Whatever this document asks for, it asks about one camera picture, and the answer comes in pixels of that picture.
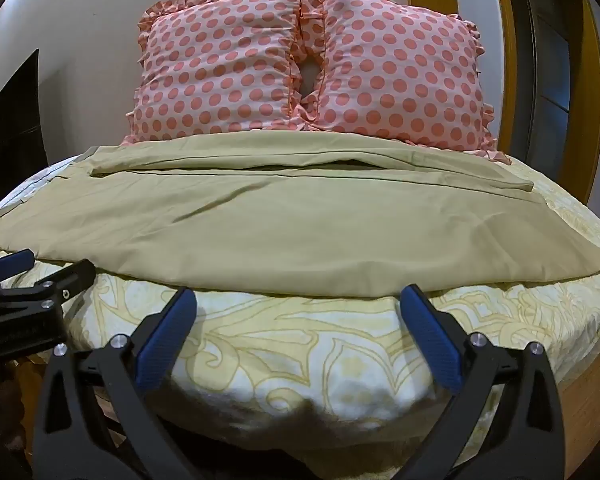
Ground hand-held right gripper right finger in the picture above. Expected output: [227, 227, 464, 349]
[400, 284, 566, 480]

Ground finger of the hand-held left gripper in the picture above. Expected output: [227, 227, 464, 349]
[0, 249, 36, 291]
[27, 259, 97, 312]

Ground pink polka dot pillow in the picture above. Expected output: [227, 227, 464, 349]
[295, 0, 512, 165]
[120, 0, 311, 147]

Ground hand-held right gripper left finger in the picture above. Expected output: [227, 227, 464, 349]
[32, 287, 199, 480]

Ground dark door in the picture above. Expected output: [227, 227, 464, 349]
[512, 0, 587, 183]

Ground dark wooden cabinet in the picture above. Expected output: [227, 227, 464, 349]
[0, 49, 46, 211]

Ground yellow patterned bed sheet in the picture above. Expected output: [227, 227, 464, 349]
[0, 155, 600, 453]

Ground yellow wooden door frame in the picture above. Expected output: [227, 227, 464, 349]
[490, 0, 600, 196]

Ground khaki pants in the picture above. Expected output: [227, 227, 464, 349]
[0, 130, 600, 297]

